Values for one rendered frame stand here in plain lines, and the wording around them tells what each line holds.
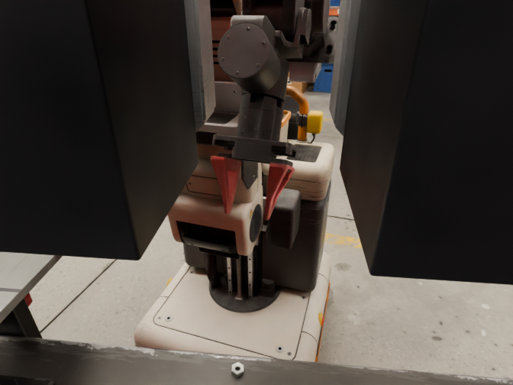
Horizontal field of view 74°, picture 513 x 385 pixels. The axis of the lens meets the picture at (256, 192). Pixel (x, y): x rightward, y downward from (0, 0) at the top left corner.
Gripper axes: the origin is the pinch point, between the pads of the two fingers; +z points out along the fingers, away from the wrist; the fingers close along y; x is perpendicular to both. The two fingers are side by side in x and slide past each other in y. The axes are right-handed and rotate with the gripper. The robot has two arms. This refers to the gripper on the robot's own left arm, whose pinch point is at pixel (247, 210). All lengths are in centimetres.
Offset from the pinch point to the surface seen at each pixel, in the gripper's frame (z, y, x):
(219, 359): 17.0, 1.0, -6.5
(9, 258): 7.5, -20.7, -15.6
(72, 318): 70, -99, 82
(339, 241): 27, 11, 166
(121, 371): 19.1, -8.9, -10.7
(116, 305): 65, -85, 92
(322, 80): -175, -57, 525
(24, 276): 8.3, -16.8, -17.1
